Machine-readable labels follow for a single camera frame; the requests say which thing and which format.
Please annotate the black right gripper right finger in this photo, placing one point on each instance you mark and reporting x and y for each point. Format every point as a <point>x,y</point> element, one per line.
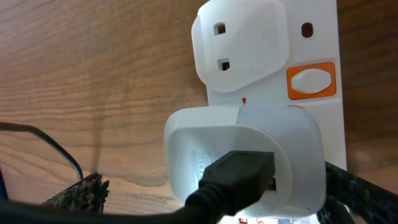
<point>347,192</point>

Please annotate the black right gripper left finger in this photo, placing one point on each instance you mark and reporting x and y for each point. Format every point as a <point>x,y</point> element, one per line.
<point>87,195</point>

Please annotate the white USB charger plug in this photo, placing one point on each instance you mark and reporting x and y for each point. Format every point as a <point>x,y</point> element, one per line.
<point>196,137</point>

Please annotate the white power strip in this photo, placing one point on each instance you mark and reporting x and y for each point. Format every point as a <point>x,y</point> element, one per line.
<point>274,53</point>

